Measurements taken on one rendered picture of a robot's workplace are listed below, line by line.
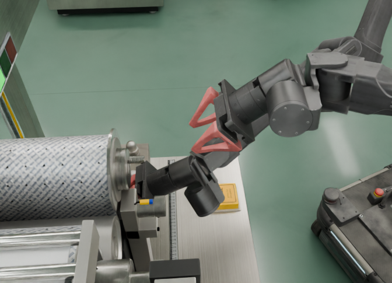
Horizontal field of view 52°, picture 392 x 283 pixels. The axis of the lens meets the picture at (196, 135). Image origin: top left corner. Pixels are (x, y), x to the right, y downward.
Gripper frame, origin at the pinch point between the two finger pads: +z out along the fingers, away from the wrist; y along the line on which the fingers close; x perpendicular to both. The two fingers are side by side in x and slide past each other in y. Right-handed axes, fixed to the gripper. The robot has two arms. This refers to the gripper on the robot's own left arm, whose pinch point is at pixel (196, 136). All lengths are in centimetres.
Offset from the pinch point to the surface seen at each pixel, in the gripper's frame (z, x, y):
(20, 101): 86, -3, 76
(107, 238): 16.6, 3.9, -14.2
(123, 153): 11.3, 6.2, -0.8
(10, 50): 44, 20, 47
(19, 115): 93, -7, 76
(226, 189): 17.7, -36.0, 15.2
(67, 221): 22.6, 7.8, -10.0
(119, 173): 12.7, 5.7, -4.1
